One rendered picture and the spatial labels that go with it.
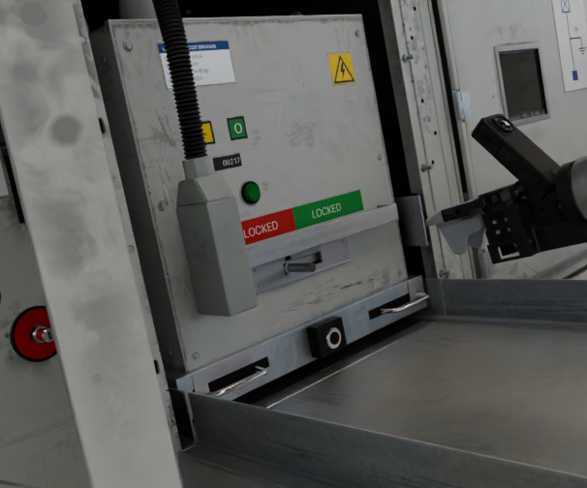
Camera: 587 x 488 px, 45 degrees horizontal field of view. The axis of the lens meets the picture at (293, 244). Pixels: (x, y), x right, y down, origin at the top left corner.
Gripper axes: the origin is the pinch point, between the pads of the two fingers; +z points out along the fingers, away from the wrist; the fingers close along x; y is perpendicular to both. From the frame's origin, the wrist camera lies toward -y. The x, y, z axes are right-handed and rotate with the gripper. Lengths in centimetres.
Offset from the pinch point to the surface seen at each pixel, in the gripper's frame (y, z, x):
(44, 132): -8, -35, -63
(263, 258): -1.4, 22.1, -10.9
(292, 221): -5.3, 25.4, -0.8
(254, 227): -6.1, 25.3, -8.3
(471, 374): 22.2, 4.6, 3.3
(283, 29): -33.9, 20.7, 5.4
